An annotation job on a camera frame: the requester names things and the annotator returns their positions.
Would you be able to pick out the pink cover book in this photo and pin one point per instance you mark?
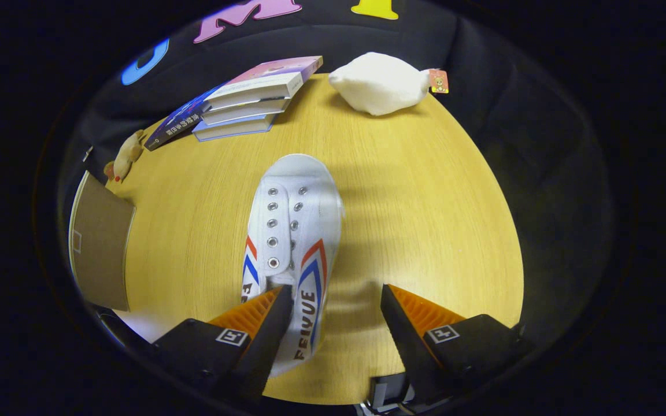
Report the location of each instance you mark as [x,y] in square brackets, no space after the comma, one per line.
[269,75]

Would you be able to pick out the silver clip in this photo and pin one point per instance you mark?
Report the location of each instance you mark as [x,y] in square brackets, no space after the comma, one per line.
[87,153]

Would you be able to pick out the white paperback book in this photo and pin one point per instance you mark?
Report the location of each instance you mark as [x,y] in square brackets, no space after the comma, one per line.
[246,111]

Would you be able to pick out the white canvas shoe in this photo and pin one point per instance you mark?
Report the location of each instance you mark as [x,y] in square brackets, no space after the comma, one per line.
[295,219]

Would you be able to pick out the light blue cover book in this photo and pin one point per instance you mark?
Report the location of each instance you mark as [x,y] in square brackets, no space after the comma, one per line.
[232,128]

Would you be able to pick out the white plush toy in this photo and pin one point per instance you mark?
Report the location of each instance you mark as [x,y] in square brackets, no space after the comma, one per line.
[379,84]

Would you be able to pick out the dark blue book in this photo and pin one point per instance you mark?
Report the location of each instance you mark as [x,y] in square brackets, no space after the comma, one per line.
[177,124]

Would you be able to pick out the beige fabric storage box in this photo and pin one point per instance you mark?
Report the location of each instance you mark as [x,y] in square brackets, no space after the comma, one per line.
[102,242]

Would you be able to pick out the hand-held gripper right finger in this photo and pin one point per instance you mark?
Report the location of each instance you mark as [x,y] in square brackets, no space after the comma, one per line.
[411,346]

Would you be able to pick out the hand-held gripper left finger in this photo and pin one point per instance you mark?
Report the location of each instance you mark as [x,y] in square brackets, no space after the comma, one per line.
[252,352]

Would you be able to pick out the tan plush dog toy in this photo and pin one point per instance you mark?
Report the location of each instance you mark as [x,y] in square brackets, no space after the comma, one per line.
[128,153]

